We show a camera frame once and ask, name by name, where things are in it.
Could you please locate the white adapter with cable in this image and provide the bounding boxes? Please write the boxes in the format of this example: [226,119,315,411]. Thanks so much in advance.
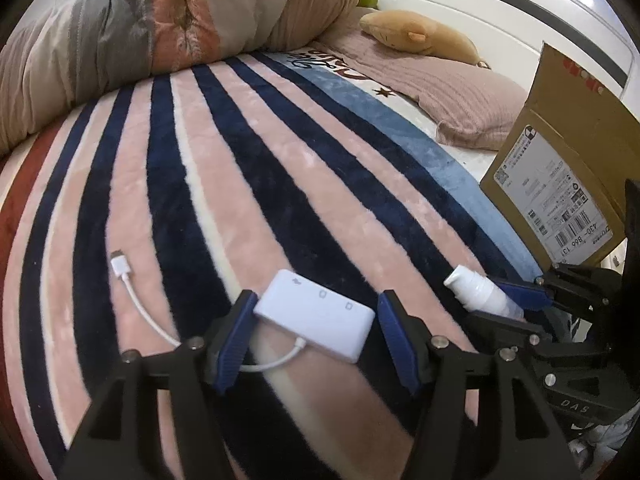
[111,249,376,373]

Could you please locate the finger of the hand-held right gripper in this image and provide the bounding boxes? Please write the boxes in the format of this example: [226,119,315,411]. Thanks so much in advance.
[492,262,608,313]
[465,310,557,350]

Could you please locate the brown cardboard box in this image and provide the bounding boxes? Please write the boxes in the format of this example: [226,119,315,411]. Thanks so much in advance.
[480,41,640,266]

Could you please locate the pink ribbed pillow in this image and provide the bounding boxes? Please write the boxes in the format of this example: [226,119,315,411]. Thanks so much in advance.
[320,30,528,151]

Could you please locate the rolled pink grey duvet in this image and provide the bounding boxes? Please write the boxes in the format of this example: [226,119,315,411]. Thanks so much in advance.
[0,0,371,156]

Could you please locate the tan plush toy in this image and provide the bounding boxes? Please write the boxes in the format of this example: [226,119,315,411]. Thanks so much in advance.
[359,9,488,68]

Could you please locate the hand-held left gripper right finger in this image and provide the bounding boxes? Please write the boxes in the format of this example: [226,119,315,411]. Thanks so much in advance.
[377,289,583,480]

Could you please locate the white bed headboard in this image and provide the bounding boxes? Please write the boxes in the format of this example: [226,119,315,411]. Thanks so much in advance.
[362,0,640,121]

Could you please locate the striped plush blanket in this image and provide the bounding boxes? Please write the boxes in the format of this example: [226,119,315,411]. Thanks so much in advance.
[0,47,546,480]

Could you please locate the white pump bottle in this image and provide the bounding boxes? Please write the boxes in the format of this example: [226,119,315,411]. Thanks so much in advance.
[443,266,526,318]

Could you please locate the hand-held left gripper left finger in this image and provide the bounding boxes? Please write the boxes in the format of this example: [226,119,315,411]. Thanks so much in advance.
[60,289,260,480]

